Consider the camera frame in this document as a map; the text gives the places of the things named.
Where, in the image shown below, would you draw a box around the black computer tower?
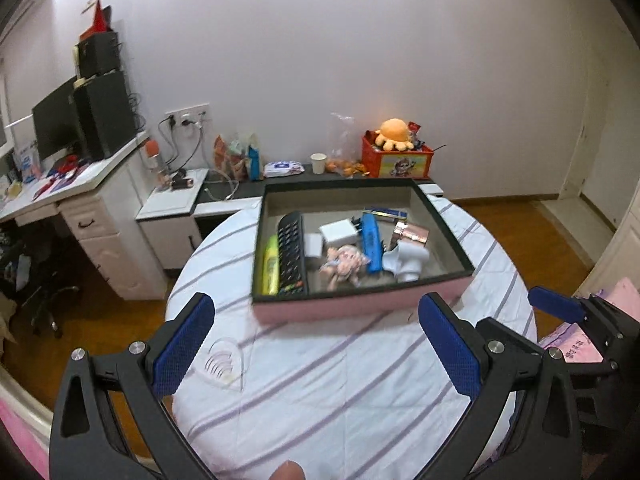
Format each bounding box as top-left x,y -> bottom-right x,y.
74,70 -> 138,160

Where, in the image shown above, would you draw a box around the black office chair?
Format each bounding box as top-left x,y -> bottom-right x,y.
0,230 -> 81,338

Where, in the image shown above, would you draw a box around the pink pig doll figure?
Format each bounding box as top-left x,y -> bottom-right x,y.
320,245 -> 373,288

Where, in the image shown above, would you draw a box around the pink box with black rim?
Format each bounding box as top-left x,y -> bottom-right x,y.
251,178 -> 475,325

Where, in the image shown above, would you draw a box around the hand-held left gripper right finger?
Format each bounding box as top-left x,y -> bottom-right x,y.
418,292 -> 583,480

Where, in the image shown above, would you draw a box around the blue highlighter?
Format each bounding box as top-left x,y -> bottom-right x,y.
361,212 -> 383,276

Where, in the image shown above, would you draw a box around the orange capped bottle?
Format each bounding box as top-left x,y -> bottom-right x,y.
145,141 -> 168,188

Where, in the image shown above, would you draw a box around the dark blue gold box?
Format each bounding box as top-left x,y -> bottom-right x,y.
363,207 -> 410,222

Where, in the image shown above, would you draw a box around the black remote control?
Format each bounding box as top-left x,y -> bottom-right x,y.
276,211 -> 308,297

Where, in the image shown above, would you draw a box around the red paper bag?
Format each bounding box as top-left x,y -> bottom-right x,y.
80,0 -> 113,38

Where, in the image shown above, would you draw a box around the white door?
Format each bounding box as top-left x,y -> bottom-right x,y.
557,50 -> 640,231

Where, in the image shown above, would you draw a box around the yellow highlighter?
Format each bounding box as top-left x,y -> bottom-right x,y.
262,235 -> 281,295

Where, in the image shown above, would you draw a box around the white wipes pack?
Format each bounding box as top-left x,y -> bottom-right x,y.
264,160 -> 305,178

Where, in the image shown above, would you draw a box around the white side cabinet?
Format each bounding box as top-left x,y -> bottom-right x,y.
136,167 -> 210,271

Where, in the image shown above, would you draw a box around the clear plastic bag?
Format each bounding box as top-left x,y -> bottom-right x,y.
327,112 -> 363,177

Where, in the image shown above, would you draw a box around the black monitor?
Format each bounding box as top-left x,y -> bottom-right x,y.
31,77 -> 83,161

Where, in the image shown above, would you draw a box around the rose gold metal tin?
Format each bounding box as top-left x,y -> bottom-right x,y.
391,221 -> 431,248

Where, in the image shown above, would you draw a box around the white desk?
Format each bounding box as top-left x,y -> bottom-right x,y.
0,132 -> 168,301

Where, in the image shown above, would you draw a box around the white wardrobe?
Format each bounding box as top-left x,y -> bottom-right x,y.
575,210 -> 640,301

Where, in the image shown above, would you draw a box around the white striped cloth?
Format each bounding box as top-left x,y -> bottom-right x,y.
165,195 -> 538,480

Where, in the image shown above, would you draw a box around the red toy box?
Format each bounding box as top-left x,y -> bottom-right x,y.
361,130 -> 435,179

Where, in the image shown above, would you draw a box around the black cable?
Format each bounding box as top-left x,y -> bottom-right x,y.
159,115 -> 203,171

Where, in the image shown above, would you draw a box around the person's left hand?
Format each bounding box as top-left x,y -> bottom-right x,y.
272,461 -> 306,480

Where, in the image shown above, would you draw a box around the white cable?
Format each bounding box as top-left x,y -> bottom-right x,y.
204,170 -> 241,202

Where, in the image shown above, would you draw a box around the orange octopus plush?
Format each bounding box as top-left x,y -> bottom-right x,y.
374,118 -> 416,151

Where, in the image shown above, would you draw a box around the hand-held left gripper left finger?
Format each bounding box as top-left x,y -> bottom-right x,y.
48,292 -> 216,480

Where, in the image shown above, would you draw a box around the snack bags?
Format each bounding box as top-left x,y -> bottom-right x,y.
215,132 -> 251,181

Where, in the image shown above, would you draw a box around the pink blanket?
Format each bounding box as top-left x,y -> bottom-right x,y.
540,277 -> 640,366

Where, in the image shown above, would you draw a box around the black low shelf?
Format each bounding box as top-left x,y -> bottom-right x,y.
194,175 -> 445,218

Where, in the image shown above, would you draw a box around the white charger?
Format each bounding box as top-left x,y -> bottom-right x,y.
319,219 -> 362,247

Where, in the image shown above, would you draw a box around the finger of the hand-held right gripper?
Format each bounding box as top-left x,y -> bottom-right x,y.
528,286 -> 591,326

